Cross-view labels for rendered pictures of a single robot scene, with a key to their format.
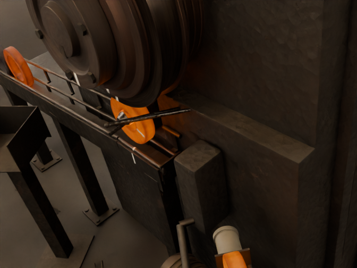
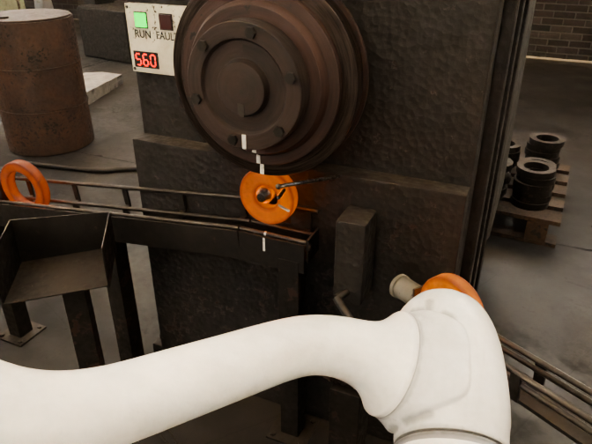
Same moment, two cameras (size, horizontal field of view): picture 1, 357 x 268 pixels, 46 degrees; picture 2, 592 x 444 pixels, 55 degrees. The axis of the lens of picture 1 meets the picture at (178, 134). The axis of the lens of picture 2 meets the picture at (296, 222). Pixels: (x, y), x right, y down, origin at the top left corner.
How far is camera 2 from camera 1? 77 cm
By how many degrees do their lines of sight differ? 28
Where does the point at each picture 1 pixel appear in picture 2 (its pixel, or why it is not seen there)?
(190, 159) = (354, 218)
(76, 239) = not seen: hidden behind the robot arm
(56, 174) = (46, 345)
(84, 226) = not seen: hidden behind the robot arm
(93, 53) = (296, 102)
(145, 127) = (293, 198)
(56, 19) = (250, 74)
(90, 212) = not seen: hidden behind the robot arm
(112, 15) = (318, 66)
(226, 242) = (410, 284)
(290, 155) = (456, 192)
